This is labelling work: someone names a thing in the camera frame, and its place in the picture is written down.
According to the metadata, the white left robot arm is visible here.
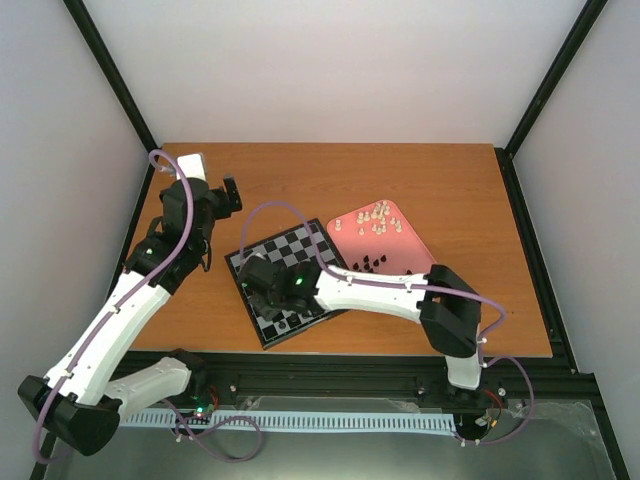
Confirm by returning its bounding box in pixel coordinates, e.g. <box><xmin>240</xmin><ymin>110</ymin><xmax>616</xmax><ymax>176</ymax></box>
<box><xmin>18</xmin><ymin>175</ymin><xmax>242</xmax><ymax>464</ymax></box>

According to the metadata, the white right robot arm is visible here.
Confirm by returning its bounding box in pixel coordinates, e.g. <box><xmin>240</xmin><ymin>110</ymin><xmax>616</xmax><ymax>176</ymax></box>
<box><xmin>238</xmin><ymin>254</ymin><xmax>481</xmax><ymax>390</ymax></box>

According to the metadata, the black and grey chessboard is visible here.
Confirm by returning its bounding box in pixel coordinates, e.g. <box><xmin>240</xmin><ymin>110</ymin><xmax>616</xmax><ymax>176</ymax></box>
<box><xmin>224</xmin><ymin>218</ymin><xmax>346</xmax><ymax>350</ymax></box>

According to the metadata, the pink plastic tray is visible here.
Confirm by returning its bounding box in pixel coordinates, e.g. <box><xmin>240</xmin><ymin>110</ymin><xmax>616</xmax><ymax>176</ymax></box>
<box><xmin>326</xmin><ymin>199</ymin><xmax>436</xmax><ymax>275</ymax></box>

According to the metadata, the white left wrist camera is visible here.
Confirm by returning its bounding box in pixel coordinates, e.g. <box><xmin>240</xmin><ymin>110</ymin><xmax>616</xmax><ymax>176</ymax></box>
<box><xmin>176</xmin><ymin>153</ymin><xmax>207</xmax><ymax>181</ymax></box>

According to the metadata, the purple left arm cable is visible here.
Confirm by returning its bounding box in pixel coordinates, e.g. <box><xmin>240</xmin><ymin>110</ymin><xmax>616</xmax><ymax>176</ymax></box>
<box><xmin>31</xmin><ymin>149</ymin><xmax>263</xmax><ymax>463</ymax></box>

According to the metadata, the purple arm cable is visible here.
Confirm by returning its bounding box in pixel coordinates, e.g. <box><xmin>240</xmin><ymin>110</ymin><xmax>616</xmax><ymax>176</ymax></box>
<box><xmin>239</xmin><ymin>201</ymin><xmax>536</xmax><ymax>447</ymax></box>
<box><xmin>31</xmin><ymin>149</ymin><xmax>263</xmax><ymax>463</ymax></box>

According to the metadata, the light blue slotted cable duct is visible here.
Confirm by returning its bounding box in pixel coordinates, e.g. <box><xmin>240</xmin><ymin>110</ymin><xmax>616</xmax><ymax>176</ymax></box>
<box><xmin>121</xmin><ymin>408</ymin><xmax>456</xmax><ymax>436</ymax></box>

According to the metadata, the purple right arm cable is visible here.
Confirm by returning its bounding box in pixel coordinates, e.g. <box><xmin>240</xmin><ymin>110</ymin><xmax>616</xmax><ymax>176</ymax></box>
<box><xmin>239</xmin><ymin>201</ymin><xmax>536</xmax><ymax>447</ymax></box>

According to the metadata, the black left frame post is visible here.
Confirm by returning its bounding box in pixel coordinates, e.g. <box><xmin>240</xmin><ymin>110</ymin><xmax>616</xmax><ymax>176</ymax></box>
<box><xmin>63</xmin><ymin>0</ymin><xmax>158</xmax><ymax>152</ymax></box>

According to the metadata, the black frame post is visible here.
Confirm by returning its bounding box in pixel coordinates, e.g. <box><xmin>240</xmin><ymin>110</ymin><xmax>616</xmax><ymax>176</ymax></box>
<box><xmin>503</xmin><ymin>0</ymin><xmax>608</xmax><ymax>161</ymax></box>
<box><xmin>63</xmin><ymin>0</ymin><xmax>158</xmax><ymax>152</ymax></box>

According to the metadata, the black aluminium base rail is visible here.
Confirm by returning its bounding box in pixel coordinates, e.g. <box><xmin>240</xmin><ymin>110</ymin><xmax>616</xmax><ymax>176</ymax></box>
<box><xmin>198</xmin><ymin>353</ymin><xmax>602</xmax><ymax>411</ymax></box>

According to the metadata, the black right frame post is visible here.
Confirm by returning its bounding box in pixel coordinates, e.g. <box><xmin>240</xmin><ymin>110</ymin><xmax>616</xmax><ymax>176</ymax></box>
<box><xmin>503</xmin><ymin>0</ymin><xmax>608</xmax><ymax>161</ymax></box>

